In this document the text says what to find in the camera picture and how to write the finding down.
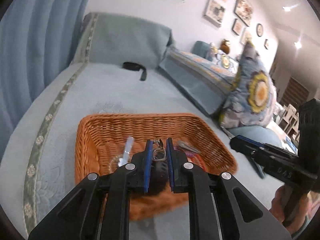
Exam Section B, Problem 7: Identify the silver crystal bracelet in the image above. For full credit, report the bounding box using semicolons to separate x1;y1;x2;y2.
152;138;168;162

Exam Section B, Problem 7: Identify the right hand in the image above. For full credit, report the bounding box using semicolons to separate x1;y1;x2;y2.
270;186;310;234

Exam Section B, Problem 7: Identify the brown wicker basket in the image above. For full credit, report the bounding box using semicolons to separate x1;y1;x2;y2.
74;112;238;222

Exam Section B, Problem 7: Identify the teal plain pillow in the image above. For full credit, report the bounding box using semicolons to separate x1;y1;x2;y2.
224;125;283;179

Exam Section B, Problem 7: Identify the floral yellow blue pillow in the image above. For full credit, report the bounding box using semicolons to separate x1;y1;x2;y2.
219;41;277;129

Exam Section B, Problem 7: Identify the striped blue pillow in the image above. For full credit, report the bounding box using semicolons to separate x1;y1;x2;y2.
159;48;235;117

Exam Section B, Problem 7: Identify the brown plush toy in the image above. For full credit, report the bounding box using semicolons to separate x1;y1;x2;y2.
220;39;231;55

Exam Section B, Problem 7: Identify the light blue bedspread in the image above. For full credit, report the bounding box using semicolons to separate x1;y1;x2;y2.
1;63;284;239

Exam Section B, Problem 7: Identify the teal covered headboard cushion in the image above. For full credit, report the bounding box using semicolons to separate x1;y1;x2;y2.
72;12;175;69

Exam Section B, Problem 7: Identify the small dark framed picture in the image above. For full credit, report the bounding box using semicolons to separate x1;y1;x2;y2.
232;18;243;36

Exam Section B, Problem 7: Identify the white framed picture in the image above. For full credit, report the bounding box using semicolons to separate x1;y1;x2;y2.
203;0;226;28

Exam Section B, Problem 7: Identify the black framed floral picture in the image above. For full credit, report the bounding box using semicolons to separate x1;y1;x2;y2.
234;0;253;27

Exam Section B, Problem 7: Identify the blue curtain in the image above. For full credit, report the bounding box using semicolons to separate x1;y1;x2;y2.
1;0;88;151

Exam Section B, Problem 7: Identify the red beaded bracelet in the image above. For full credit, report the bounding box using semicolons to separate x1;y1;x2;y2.
186;152;208;170

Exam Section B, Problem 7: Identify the clear spiral hair tie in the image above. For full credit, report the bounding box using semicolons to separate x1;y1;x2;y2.
107;154;128;173

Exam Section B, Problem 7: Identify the black strap on bed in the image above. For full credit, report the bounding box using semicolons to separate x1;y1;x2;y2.
122;61;148;81

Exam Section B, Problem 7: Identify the round wall clock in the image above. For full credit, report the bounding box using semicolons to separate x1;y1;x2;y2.
256;23;264;37

